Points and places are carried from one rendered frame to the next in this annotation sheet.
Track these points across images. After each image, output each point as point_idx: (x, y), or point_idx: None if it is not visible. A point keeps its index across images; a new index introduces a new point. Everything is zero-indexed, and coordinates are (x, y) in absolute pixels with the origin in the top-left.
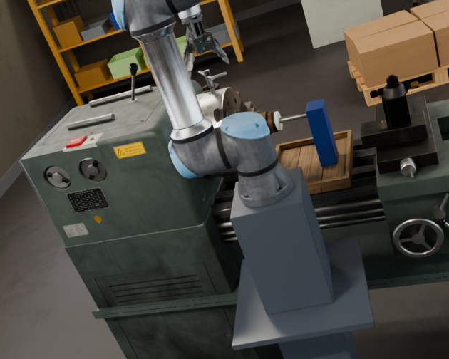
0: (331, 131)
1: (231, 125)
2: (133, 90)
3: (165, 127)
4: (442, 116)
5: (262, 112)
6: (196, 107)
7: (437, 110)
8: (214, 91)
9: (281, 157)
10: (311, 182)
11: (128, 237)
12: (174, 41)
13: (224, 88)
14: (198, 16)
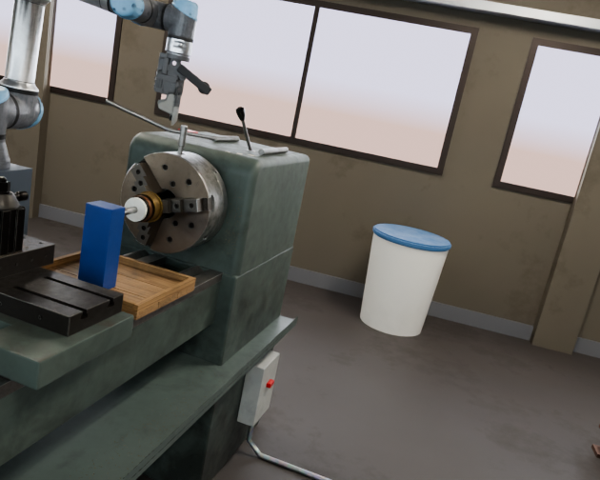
0: (94, 249)
1: None
2: (246, 138)
3: (143, 140)
4: (8, 329)
5: (148, 193)
6: (7, 65)
7: (35, 335)
8: (178, 151)
9: (168, 278)
10: (58, 258)
11: None
12: (16, 7)
13: (179, 155)
14: (167, 53)
